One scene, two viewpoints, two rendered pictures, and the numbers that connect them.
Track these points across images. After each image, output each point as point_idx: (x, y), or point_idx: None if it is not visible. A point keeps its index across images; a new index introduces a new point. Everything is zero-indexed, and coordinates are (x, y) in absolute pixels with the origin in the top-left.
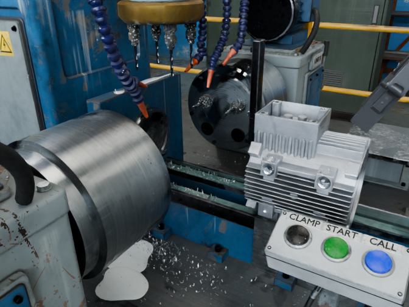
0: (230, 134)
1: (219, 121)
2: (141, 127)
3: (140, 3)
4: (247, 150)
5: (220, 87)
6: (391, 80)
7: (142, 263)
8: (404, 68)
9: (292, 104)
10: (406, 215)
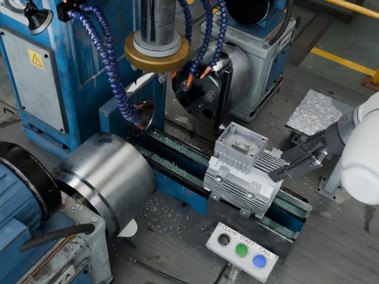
0: (202, 110)
1: (194, 100)
2: None
3: (143, 60)
4: None
5: (197, 78)
6: (289, 167)
7: None
8: (294, 169)
9: (243, 128)
10: (319, 184)
